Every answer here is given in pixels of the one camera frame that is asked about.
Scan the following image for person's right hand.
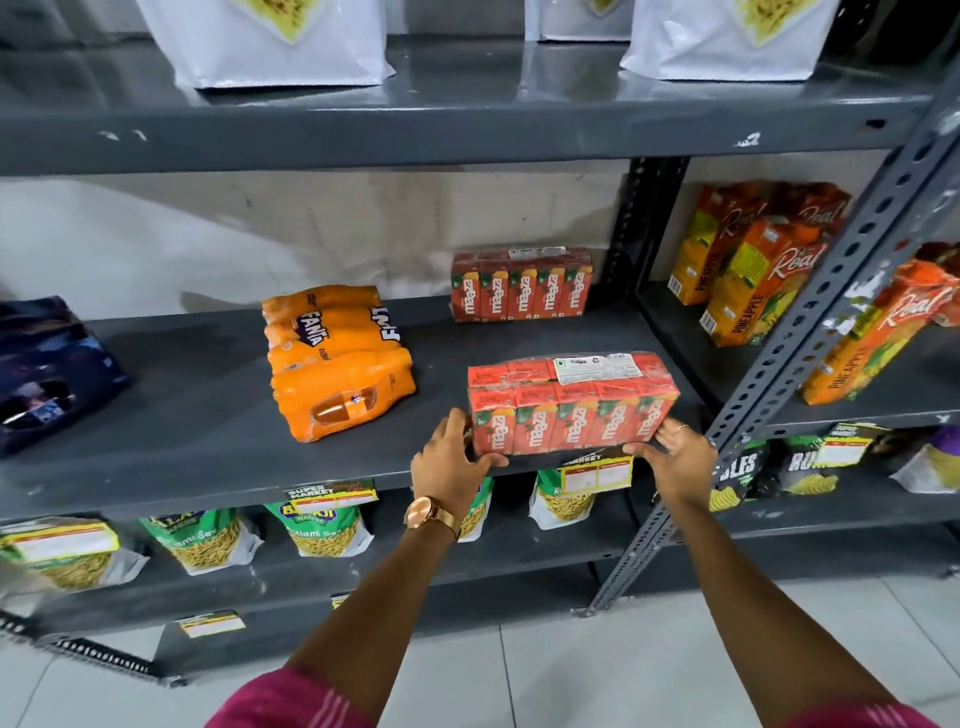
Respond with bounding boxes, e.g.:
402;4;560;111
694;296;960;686
621;417;720;511

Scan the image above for person's left hand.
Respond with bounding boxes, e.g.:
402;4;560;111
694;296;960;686
410;408;512;520

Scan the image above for labelled red juice carton pack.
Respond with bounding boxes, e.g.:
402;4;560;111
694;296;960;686
467;351;682;459

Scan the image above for person's right forearm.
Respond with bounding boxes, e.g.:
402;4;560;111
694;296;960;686
658;495;900;720

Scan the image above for person's left forearm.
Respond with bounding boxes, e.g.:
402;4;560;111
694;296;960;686
287;511;460;723

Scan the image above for green white snack bag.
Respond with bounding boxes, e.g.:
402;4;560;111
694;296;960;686
138;508;265;578
456;477;495;543
263;498;375;559
528;468;603;532
0;516;150;595

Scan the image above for rose gold wristwatch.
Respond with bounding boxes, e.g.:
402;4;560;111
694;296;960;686
402;495;463;543

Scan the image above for black chips bag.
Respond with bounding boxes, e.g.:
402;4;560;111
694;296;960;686
774;434;843;498
708;438;771;514

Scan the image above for orange soda bottle pack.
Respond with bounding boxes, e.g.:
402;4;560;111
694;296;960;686
261;284;418;444

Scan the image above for orange pineapple juice carton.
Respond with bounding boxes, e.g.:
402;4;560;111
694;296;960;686
666;183;774;307
699;216;828;348
799;258;960;407
916;240;960;329
772;182;854;249

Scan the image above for grey metal shelving rack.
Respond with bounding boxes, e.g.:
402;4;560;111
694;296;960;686
0;33;960;688
636;156;960;595

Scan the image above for white purple snack bag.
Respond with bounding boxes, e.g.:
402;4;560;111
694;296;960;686
889;423;960;495

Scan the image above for person's pink sleeve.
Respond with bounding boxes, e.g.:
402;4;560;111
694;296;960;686
205;666;378;728
780;699;940;728

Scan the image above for large white snack bag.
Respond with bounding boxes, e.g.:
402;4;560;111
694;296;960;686
620;0;843;83
523;0;636;43
134;0;397;90

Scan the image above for dark blue bottle pack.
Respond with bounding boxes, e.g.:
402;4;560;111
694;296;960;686
0;295;132;456

